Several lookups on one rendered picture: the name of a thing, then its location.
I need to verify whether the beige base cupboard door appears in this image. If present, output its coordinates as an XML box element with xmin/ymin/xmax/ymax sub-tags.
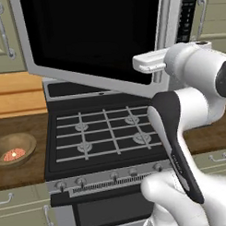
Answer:
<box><xmin>0</xmin><ymin>205</ymin><xmax>61</xmax><ymax>226</ymax></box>

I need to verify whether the silver stove knob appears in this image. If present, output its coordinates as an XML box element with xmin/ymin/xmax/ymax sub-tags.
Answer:
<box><xmin>151</xmin><ymin>162</ymin><xmax>164</xmax><ymax>173</ymax></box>
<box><xmin>128</xmin><ymin>167</ymin><xmax>139</xmax><ymax>178</ymax></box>
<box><xmin>109</xmin><ymin>171</ymin><xmax>121</xmax><ymax>184</ymax></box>
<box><xmin>75</xmin><ymin>176</ymin><xmax>88</xmax><ymax>190</ymax></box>
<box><xmin>55</xmin><ymin>179</ymin><xmax>67</xmax><ymax>194</ymax></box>

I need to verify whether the silver black microwave oven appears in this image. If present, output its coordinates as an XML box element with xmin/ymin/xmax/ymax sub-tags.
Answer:
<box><xmin>39</xmin><ymin>0</ymin><xmax>205</xmax><ymax>102</ymax></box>

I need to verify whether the silver microwave door handle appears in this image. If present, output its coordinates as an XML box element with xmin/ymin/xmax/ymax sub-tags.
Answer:
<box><xmin>151</xmin><ymin>0</ymin><xmax>176</xmax><ymax>85</ymax></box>

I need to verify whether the silver drawer handle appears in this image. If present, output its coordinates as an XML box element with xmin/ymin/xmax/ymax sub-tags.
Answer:
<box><xmin>0</xmin><ymin>192</ymin><xmax>15</xmax><ymax>207</ymax></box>
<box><xmin>208</xmin><ymin>151</ymin><xmax>226</xmax><ymax>163</ymax></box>

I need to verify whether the beige drawer front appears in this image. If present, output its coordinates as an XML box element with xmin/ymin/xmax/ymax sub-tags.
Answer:
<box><xmin>0</xmin><ymin>182</ymin><xmax>51</xmax><ymax>213</ymax></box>
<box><xmin>192</xmin><ymin>147</ymin><xmax>226</xmax><ymax>179</ymax></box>

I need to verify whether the round red waffle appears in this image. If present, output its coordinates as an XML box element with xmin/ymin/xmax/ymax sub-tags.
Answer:
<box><xmin>2</xmin><ymin>147</ymin><xmax>28</xmax><ymax>163</ymax></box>

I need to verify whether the oven door with window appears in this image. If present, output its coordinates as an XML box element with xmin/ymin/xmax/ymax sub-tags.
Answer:
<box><xmin>53</xmin><ymin>190</ymin><xmax>158</xmax><ymax>226</ymax></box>

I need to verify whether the black glass microwave door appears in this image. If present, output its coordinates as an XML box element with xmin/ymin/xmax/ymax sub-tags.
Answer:
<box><xmin>8</xmin><ymin>0</ymin><xmax>172</xmax><ymax>103</ymax></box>

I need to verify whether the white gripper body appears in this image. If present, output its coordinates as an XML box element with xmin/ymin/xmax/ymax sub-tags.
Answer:
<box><xmin>131</xmin><ymin>48</ymin><xmax>169</xmax><ymax>76</ymax></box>

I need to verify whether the silver cupboard handle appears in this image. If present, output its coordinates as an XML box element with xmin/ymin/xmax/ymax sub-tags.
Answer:
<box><xmin>189</xmin><ymin>0</ymin><xmax>209</xmax><ymax>42</ymax></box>
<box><xmin>0</xmin><ymin>0</ymin><xmax>18</xmax><ymax>61</ymax></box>
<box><xmin>42</xmin><ymin>204</ymin><xmax>56</xmax><ymax>226</ymax></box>

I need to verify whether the brown wooden bowl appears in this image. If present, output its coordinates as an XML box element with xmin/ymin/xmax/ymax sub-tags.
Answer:
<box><xmin>0</xmin><ymin>131</ymin><xmax>39</xmax><ymax>170</ymax></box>

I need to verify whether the black gas stove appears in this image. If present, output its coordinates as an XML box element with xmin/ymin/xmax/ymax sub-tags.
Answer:
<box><xmin>41</xmin><ymin>89</ymin><xmax>176</xmax><ymax>226</ymax></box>

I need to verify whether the beige wall cupboard door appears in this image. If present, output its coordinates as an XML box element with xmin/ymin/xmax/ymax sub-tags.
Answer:
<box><xmin>0</xmin><ymin>0</ymin><xmax>29</xmax><ymax>75</ymax></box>
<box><xmin>188</xmin><ymin>0</ymin><xmax>226</xmax><ymax>56</ymax></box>

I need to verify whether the black oven door handle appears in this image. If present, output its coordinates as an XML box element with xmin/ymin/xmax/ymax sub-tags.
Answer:
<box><xmin>48</xmin><ymin>183</ymin><xmax>148</xmax><ymax>209</ymax></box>

